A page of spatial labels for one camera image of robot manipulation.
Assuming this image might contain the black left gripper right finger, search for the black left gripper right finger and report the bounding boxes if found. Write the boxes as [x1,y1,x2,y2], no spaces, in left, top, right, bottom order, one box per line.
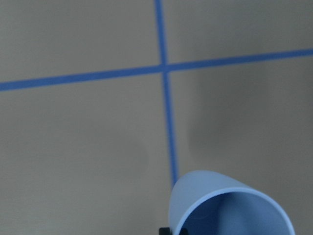
[179,228,189,235]

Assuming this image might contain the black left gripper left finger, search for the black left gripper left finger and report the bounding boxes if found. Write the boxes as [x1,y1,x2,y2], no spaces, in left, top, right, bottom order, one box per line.
[158,227,171,235]

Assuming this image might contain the blue plastic cup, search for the blue plastic cup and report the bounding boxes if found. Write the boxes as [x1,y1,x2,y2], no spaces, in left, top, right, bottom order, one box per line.
[168,170,295,235]

